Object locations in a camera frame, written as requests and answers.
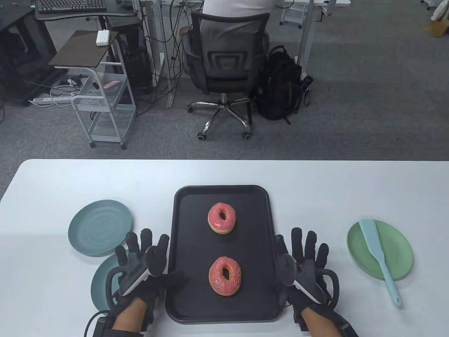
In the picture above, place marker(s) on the black mesh office chair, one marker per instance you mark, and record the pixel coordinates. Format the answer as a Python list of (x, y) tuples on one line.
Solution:
[(228, 59)]

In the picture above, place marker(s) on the small white trolley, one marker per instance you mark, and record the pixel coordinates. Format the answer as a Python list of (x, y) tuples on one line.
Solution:
[(293, 14)]

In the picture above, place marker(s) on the white power strip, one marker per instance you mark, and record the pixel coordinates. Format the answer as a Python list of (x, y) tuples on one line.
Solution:
[(45, 100)]

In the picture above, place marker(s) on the green round plate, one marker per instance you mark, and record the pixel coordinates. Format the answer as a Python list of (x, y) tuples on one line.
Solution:
[(398, 252)]

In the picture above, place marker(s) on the black desk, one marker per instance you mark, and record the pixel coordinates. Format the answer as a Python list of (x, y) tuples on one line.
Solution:
[(87, 16)]

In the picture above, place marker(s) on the small white box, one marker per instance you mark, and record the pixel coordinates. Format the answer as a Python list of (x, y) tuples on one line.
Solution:
[(102, 38)]

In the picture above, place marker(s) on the teal round plate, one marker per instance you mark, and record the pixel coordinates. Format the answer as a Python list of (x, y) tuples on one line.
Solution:
[(98, 288), (100, 228)]

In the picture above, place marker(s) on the black baking tray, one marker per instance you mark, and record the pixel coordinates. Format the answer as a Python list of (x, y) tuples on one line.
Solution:
[(196, 245)]

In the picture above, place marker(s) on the person's right forearm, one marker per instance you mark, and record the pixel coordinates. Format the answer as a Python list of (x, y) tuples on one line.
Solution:
[(315, 323)]

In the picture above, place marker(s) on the light blue dessert shovel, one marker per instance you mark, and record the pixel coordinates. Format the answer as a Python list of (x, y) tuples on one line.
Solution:
[(372, 238)]

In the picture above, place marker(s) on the black keyboard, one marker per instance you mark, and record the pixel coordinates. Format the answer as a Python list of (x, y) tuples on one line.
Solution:
[(70, 5)]

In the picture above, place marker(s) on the white desk frame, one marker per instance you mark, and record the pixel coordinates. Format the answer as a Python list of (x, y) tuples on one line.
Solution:
[(162, 52), (307, 35)]

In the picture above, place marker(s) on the white rolling cart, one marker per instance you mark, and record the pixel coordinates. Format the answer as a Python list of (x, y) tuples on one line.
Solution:
[(105, 108)]

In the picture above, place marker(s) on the brown side table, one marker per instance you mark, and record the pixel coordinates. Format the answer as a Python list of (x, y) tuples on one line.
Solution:
[(82, 49)]

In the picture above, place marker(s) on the black backpack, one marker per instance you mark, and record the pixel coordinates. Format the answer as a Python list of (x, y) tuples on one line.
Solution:
[(280, 84)]

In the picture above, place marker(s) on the dark bottle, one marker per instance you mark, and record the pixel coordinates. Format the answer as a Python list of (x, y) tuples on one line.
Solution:
[(307, 81)]

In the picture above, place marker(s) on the person's left forearm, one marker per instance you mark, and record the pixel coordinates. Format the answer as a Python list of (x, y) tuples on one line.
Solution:
[(129, 317)]

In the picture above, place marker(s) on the black wrist band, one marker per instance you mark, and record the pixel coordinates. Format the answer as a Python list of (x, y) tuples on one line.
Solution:
[(101, 326), (345, 326)]

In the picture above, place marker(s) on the black computer tower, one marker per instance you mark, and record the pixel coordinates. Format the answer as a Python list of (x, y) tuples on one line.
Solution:
[(135, 59)]

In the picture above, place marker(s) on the cardboard box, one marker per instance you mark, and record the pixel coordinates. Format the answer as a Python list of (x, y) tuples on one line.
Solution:
[(436, 28)]

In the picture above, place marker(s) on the person's left hand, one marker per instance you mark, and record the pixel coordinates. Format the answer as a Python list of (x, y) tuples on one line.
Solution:
[(133, 252)]

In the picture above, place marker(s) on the pink frosted mini donut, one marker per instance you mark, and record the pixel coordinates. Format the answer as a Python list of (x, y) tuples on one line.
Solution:
[(217, 281), (228, 224)]

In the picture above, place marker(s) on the pink flat item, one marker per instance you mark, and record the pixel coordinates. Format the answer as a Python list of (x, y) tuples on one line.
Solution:
[(111, 84)]

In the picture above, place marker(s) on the person's right hand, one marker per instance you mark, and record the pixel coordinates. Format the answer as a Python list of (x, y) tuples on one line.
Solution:
[(310, 256)]

